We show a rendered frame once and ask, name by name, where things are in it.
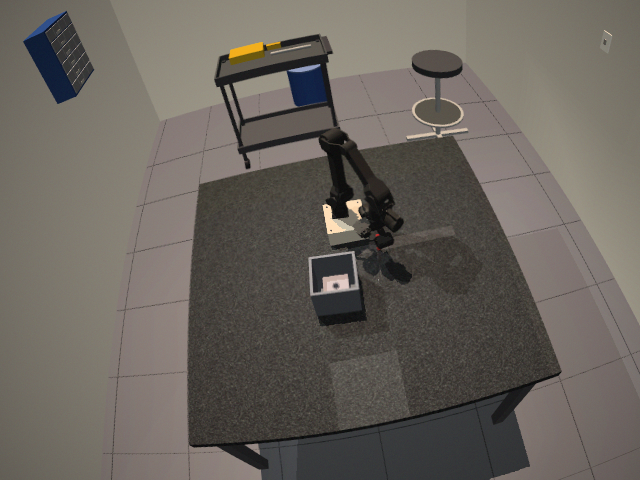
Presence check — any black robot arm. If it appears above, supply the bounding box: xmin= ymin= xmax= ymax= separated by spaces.
xmin=319 ymin=128 xmax=404 ymax=239

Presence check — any pale pink square plate with hole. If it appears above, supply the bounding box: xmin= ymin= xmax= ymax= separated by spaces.
xmin=322 ymin=274 xmax=350 ymax=292

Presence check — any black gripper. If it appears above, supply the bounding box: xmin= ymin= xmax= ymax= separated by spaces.
xmin=358 ymin=203 xmax=394 ymax=249

